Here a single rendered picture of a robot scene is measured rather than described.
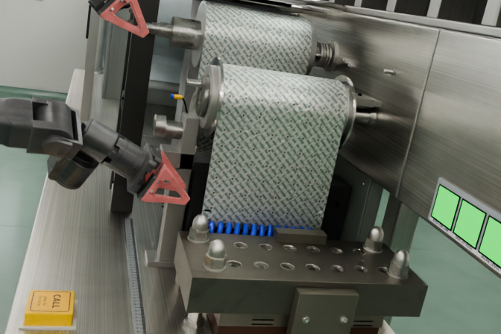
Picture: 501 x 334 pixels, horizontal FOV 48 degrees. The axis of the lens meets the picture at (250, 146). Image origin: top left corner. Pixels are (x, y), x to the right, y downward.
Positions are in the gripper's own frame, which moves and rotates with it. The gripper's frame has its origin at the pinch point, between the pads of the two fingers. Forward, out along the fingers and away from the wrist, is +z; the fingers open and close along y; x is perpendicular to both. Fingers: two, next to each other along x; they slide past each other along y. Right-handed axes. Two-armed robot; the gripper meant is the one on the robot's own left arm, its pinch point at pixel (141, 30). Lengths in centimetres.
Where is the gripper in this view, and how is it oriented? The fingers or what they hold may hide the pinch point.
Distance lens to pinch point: 100.2
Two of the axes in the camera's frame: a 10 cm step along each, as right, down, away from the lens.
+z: 6.2, 6.9, 3.7
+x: 7.4, -6.7, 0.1
